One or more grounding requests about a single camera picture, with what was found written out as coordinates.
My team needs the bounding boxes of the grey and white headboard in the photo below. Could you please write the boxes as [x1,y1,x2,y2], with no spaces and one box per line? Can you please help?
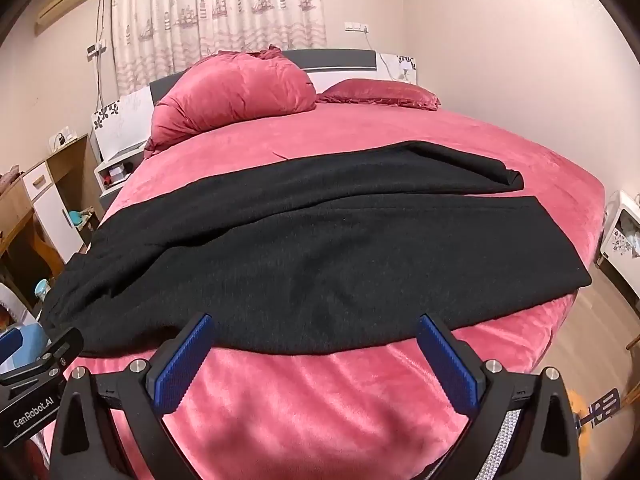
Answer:
[90,49,418,161]

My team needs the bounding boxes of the large pink pillow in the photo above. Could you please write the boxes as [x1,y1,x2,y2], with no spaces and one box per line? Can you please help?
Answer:
[142,45,318,161]

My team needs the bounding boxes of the sailboat print curtain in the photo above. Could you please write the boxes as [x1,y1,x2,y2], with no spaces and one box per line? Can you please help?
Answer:
[110,0,328,96]

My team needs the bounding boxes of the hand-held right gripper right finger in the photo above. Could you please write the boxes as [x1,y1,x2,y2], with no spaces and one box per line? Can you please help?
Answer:
[417,314,586,480]

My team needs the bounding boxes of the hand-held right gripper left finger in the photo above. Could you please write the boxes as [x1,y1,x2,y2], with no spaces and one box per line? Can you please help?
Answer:
[50,312,213,480]

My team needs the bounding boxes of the pink bed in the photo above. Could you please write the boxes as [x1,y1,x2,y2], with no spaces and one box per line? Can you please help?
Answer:
[30,105,608,480]

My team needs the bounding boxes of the white charging cable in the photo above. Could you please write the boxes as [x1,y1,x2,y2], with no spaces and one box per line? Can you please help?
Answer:
[364,29,398,81]

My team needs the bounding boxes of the white open nightstand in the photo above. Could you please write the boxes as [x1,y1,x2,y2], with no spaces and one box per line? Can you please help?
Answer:
[94,142,151,198]

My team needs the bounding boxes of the black wool cloth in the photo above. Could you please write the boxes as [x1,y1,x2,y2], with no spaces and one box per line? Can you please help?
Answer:
[37,141,593,358]

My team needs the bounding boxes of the wooden desk with white drawers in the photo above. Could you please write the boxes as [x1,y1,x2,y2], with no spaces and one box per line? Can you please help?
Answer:
[0,132,108,306]

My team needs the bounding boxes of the orange wooden stool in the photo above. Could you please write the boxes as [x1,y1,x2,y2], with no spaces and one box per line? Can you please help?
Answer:
[565,387,632,443]

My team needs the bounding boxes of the white floral nightstand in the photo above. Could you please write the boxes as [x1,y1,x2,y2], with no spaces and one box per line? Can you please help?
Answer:
[597,190,640,273]

